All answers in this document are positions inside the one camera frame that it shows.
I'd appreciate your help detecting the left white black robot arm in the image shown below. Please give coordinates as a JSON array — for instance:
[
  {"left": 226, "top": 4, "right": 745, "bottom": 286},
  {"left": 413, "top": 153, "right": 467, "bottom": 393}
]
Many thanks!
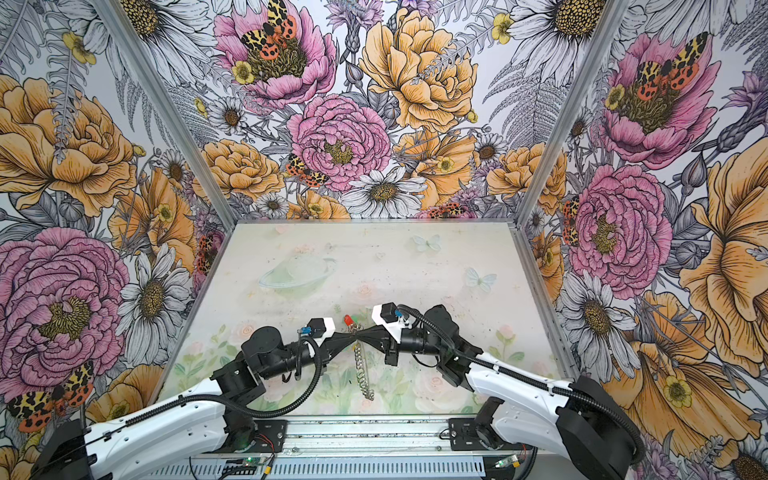
[{"left": 30, "top": 318, "right": 357, "bottom": 479}]

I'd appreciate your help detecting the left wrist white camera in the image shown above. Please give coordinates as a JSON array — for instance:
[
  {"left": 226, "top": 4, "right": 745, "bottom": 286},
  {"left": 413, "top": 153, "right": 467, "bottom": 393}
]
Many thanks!
[{"left": 302, "top": 317, "right": 336, "bottom": 345}]

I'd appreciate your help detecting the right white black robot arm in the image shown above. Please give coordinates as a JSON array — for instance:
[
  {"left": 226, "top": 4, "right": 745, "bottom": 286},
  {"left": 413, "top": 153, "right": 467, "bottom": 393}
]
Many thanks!
[{"left": 356, "top": 303, "right": 646, "bottom": 479}]

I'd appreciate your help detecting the perforated metal cable tray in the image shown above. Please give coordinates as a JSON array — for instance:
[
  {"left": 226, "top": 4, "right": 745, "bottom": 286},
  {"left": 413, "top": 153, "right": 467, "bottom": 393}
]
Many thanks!
[{"left": 145, "top": 455, "right": 486, "bottom": 479}]

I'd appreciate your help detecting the wrist white camera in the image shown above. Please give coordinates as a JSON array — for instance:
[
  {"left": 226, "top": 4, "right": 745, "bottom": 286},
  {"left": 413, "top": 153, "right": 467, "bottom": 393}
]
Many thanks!
[
  {"left": 302, "top": 317, "right": 336, "bottom": 345},
  {"left": 371, "top": 302, "right": 412, "bottom": 344}
]

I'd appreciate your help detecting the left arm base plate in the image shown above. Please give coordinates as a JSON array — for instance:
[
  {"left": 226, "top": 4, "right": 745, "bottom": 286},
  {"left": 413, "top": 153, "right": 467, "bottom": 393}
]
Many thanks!
[{"left": 212, "top": 419, "right": 288, "bottom": 454}]

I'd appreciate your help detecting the left black corrugated cable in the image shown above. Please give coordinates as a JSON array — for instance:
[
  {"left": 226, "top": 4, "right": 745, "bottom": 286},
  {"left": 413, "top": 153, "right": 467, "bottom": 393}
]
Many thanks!
[{"left": 83, "top": 335, "right": 325, "bottom": 439}]

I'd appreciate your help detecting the right black corrugated cable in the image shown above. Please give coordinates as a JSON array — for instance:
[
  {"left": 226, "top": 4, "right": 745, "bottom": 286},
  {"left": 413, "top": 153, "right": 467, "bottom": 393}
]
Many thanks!
[{"left": 395, "top": 303, "right": 646, "bottom": 466}]

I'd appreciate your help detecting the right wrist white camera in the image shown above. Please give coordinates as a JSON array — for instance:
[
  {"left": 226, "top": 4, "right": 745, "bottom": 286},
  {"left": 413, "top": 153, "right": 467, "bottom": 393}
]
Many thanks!
[{"left": 371, "top": 302, "right": 412, "bottom": 344}]

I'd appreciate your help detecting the aluminium front rail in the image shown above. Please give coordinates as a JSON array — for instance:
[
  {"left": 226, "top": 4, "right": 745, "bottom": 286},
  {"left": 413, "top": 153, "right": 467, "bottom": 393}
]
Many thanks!
[{"left": 179, "top": 415, "right": 619, "bottom": 460}]

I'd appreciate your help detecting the black corrugated cable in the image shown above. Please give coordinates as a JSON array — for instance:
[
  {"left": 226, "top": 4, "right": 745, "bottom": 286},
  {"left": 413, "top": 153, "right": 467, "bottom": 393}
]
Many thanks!
[
  {"left": 83, "top": 335, "right": 325, "bottom": 439},
  {"left": 395, "top": 303, "right": 646, "bottom": 466}
]

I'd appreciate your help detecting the green circuit board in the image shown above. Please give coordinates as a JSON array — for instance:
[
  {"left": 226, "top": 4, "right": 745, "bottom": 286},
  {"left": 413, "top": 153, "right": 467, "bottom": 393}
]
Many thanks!
[{"left": 224, "top": 456, "right": 269, "bottom": 471}]

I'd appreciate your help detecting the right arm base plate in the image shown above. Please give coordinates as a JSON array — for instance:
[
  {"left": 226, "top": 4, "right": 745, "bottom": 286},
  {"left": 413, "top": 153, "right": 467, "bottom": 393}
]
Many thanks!
[{"left": 448, "top": 417, "right": 524, "bottom": 451}]

